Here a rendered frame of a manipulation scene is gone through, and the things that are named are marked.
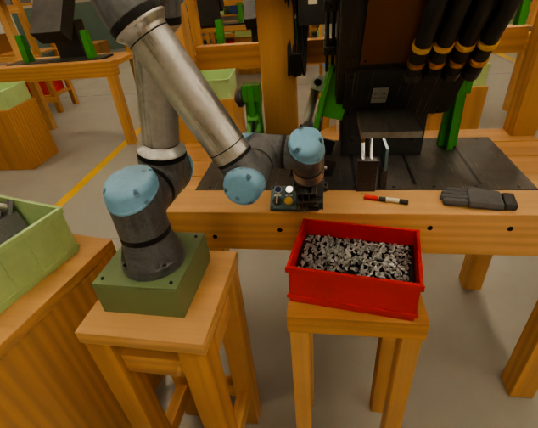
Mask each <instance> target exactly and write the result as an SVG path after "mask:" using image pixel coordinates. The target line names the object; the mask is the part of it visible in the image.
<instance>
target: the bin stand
mask: <svg viewBox="0 0 538 428"><path fill-rule="evenodd" d="M429 326H430V323H429V318H428V315H427V312H426V309H425V306H424V303H423V298H422V295H421V292H420V296H419V300H418V318H415V319H414V321H410V320H405V319H399V318H390V317H385V316H378V315H373V314H368V313H359V312H353V311H348V310H343V309H338V308H332V307H323V306H318V305H312V304H307V303H302V302H297V301H291V300H290V298H289V302H288V309H287V328H288V332H290V344H291V356H292V368H293V381H294V404H295V417H296V428H312V420H311V407H313V406H314V368H313V334H327V335H355V336H370V337H378V347H377V353H376V359H375V365H374V371H373V383H372V389H371V395H370V400H369V401H370V409H371V412H376V413H382V418H381V423H380V427H379V428H401V423H402V420H403V416H404V413H405V409H406V403H407V399H408V396H409V392H410V389H411V385H412V379H413V376H414V372H415V368H416V366H417V362H418V356H419V353H420V349H421V345H422V342H423V340H426V338H427V334H428V331H429Z"/></svg>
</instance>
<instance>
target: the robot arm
mask: <svg viewBox="0 0 538 428"><path fill-rule="evenodd" d="M90 1H91V3H92V5H93V7H94V9H95V11H96V12H97V14H98V16H99V18H100V19H101V20H102V22H103V23H104V25H105V27H106V28H107V29H108V31H109V32H110V34H111V35H112V36H113V38H114V39H115V40H116V41H117V42H118V43H120V44H123V45H127V47H129V49H131V51H132V58H133V66H134V74H135V82H136V89H137V103H138V111H139V119H140V126H141V134H142V142H141V143H140V144H139V145H138V146H137V162H138V165H133V166H127V167H124V168H123V170H118V171H116V172H114V173H113V174H111V175H110V176H109V177H108V178H107V179H106V181H105V182H104V186H103V196H104V204H105V206H106V208H107V210H108V211H109V214H110V216H111V218H112V221H113V223H114V225H115V229H116V231H117V233H118V236H119V238H120V242H121V266H122V268H123V270H124V273H125V275H126V276H127V277H128V278H129V279H132V280H135V281H140V282H148V281H154V280H157V279H162V278H164V277H166V276H168V275H170V274H171V273H173V272H175V271H176V270H177V269H178V268H179V267H180V266H181V265H182V263H183V262H184V260H185V256H186V252H185V249H184V245H183V243H182V242H181V240H180V239H179V238H178V237H177V235H176V234H175V232H174V231H173V230H172V228H171V225H170V222H169V218H168V216H167V212H166V211H167V209H168V207H169V206H170V205H171V203H172V202H173V201H174V200H175V198H176V197H177V196H178V195H179V194H180V193H181V192H182V190H184V189H185V188H186V187H187V185H188V184H189V182H190V179H191V177H192V175H193V161H192V158H191V156H190V155H188V153H187V149H186V146H185V144H184V143H182V142H181V141H180V138H179V121H178V115H179V116H180V117H181V118H182V120H183V121H184V122H185V124H186V125H187V126H188V128H189V129H190V131H191V132H192V133H193V135H194V136H195V137H196V138H197V140H198V141H199V143H200V144H201V145H202V147H203V148H204V149H205V151H206V152H207V154H208V155H209V156H210V158H211V159H212V160H213V161H214V163H215V164H216V166H217V167H218V168H219V169H220V171H221V173H222V174H223V175H224V182H223V189H224V193H225V195H226V196H227V198H228V199H229V200H231V201H232V202H234V203H236V204H239V205H250V204H253V203H254V202H256V201H257V200H258V199H259V198H260V196H261V194H262V192H263V191H264V190H265V189H266V183H267V181H268V179H269V177H270V175H271V173H272V170H273V168H277V169H293V174H294V179H295V181H294V191H296V202H295V203H296V207H297V210H298V207H299V203H300V209H304V211H305V209H307V210H317V211H318V210H321V209H322V210H323V192H326V191H327V190H328V185H327V181H325V177H323V176H324V170H327V166H324V155H325V146H324V141H323V137H322V134H321V133H320V132H319V131H318V130H317V129H316V128H314V127H300V128H297V129H295V130H294V131H293V132H292V133H291V134H290V135H281V134H267V133H258V132H252V133H246V132H244V133H241V132H240V130H239V129H238V127H237V125H236V124H235V122H234V121H233V119H232V117H231V116H230V115H229V114H228V112H227V111H226V109H225V108H224V106H223V105H222V103H221V101H220V100H219V98H217V96H216V94H215V93H214V91H213V90H212V88H211V87H210V85H209V83H208V82H207V81H206V80H205V78H204V77H203V75H202V74H201V72H200V71H199V69H198V67H197V66H196V64H195V63H194V62H193V60H192V59H191V57H190V56H189V54H188V53H187V51H186V50H185V48H184V47H183V45H182V44H181V43H180V41H179V40H178V38H177V36H176V35H175V32H176V30H177V29H178V28H179V27H180V26H181V25H182V10H181V4H182V3H183V2H184V0H90ZM298 198H300V201H298Z"/></svg>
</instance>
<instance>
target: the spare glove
mask: <svg viewBox="0 0 538 428"><path fill-rule="evenodd" d="M440 200H442V202H443V205H446V206H467V205H468V206H469V207H471V208H479V209H487V210H496V211H502V210H503V208H504V209H505V210H509V211H516V210H517V209H518V203H517V201H516V199H515V197H514V194H511V193H502V194H501V193H500V192H499V191H496V190H486V189H481V188H477V187H474V186H468V188H467V189H461V188H455V187H447V188H446V190H442V191H441V195H440Z"/></svg>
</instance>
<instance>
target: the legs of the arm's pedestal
mask: <svg viewBox="0 0 538 428"><path fill-rule="evenodd" d="M222 341H223V344H224V347H225V352H226V355H227V361H228V366H229V369H230V373H231V376H229V375H225V374H224V370H223V367H222V363H221V357H220V353H219V351H220V348H221V344H222ZM85 345H86V347H87V349H88V351H89V352H90V353H91V355H92V358H93V359H94V361H95V363H96V364H97V366H98V368H99V369H100V371H101V373H102V375H103V376H104V378H105V380H106V381H107V383H108V385H109V387H110V389H111V391H112V392H113V393H114V395H115V397H116V399H117V401H118V403H119V404H120V406H121V408H122V409H123V411H124V413H125V415H126V417H127V418H128V420H129V421H130V423H131V425H132V427H133V428H179V425H180V424H181V421H182V417H183V414H184V411H185V412H186V414H188V415H194V416H200V418H201V421H202V424H203V426H204V428H245V424H246V423H251V424H258V423H259V418H260V414H261V402H260V397H259V392H258V386H257V381H256V376H255V366H254V361H253V356H252V351H251V345H250V340H249V331H248V326H247V321H246V316H245V310H244V301H243V296H242V291H241V285H240V280H239V275H238V266H237V268H236V270H235V273H234V275H233V280H232V283H231V285H230V288H229V290H228V292H227V297H226V300H225V302H224V305H223V308H222V310H221V314H220V317H219V319H218V322H217V325H216V329H215V331H214V334H213V336H212V339H211V342H210V346H209V349H208V352H207V353H206V355H197V354H188V353H180V352H164V351H155V350H147V349H138V348H130V347H122V346H106V345H97V344H88V343H85ZM147 373H150V374H158V375H171V377H172V379H173V381H174V384H175V386H176V389H175V391H174V394H173V396H172V399H171V402H170V404H169V407H168V409H167V411H166V414H165V412H164V410H163V408H162V407H161V404H160V401H159V399H158V398H157V395H156V393H155V391H154V388H153V387H152V384H151V382H150V380H149V378H148V375H147ZM230 395H231V396H236V402H235V405H234V408H233V405H232V401H231V398H230Z"/></svg>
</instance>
